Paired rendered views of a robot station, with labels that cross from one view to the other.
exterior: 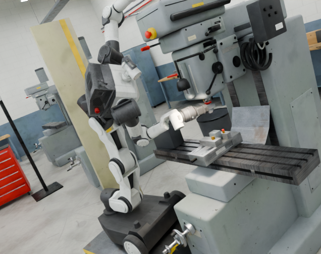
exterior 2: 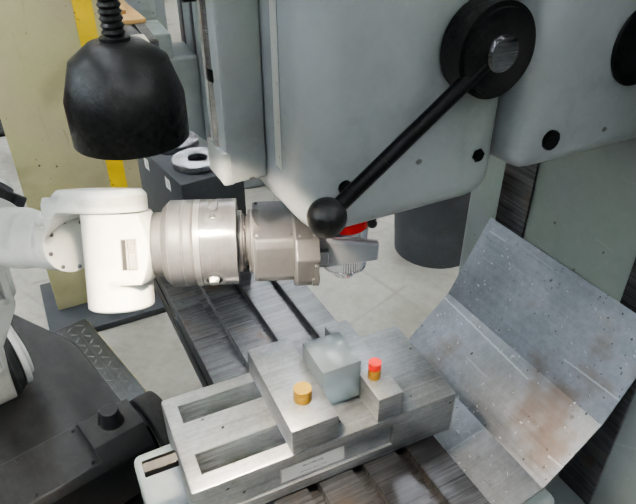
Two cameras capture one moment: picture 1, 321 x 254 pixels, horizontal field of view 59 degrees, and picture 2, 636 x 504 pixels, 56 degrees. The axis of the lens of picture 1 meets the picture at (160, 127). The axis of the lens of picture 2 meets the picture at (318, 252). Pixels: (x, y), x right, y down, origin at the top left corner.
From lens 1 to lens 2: 124 cm
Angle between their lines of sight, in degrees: 19
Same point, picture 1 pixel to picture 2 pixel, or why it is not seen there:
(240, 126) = (480, 320)
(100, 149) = (46, 105)
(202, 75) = (341, 68)
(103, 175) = (39, 187)
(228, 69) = (558, 85)
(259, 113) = (591, 328)
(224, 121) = not seen: hidden behind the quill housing
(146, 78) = not seen: outside the picture
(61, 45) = not seen: outside the picture
